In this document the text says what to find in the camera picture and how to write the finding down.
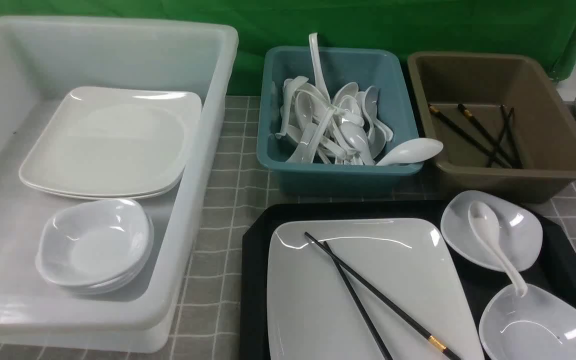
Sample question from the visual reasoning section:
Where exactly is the large white rice plate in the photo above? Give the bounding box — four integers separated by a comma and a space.
267, 218, 485, 360

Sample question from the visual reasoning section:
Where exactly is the white ceramic spoon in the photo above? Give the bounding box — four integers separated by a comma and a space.
468, 200, 528, 297

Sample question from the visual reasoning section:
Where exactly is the black chopstick gold band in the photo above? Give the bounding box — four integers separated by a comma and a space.
304, 231, 461, 360

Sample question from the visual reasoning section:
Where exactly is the white bowl tray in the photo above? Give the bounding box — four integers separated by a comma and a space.
478, 284, 576, 360
439, 190, 543, 272

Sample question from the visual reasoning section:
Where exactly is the white square plate stack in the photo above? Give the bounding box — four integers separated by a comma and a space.
18, 86, 202, 199

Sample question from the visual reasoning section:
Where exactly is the pile of white spoons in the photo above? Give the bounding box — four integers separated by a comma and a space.
270, 76, 394, 166

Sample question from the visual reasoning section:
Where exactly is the white spoon on bin rim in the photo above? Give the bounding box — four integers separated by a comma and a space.
376, 137, 444, 166

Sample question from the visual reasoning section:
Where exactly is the teal plastic bin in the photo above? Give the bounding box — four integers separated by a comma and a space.
256, 46, 423, 198

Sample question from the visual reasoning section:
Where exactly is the white bowl stack in tub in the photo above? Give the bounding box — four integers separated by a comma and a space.
35, 198, 154, 296

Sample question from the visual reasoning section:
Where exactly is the brown plastic bin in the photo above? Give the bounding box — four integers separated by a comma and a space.
407, 51, 576, 203

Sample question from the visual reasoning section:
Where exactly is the black chopstick in brown bin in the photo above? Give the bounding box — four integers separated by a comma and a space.
427, 104, 512, 169

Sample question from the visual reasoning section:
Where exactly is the large white plastic tub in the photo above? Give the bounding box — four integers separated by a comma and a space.
0, 16, 239, 353

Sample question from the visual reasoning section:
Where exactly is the grey checked tablecloth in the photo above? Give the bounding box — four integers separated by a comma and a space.
0, 95, 576, 360

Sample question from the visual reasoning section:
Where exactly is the green backdrop cloth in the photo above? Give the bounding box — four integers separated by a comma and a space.
0, 0, 576, 96

